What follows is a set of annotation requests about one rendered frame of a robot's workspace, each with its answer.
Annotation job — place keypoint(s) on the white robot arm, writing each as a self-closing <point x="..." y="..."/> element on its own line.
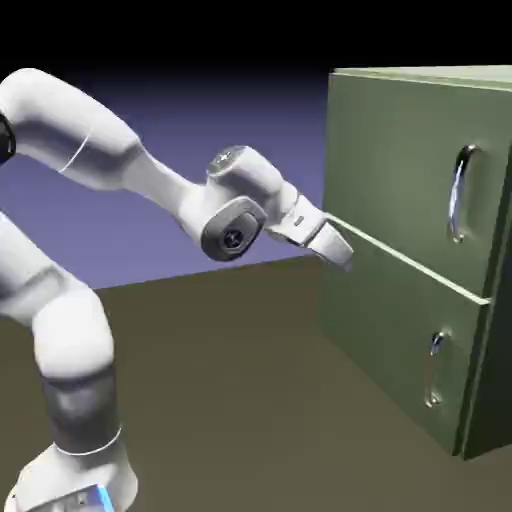
<point x="96" y="132"/>

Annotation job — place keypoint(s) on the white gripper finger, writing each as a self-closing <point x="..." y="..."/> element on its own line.
<point x="347" y="265"/>

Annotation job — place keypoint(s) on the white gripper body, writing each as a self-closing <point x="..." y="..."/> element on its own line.
<point x="330" y="241"/>

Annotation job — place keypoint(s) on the small green cabinet door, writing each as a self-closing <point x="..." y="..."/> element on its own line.
<point x="380" y="332"/>

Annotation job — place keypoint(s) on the large green cabinet door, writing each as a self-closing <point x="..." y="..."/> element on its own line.
<point x="392" y="160"/>

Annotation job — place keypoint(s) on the green cabinet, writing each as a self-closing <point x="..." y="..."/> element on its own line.
<point x="494" y="360"/>

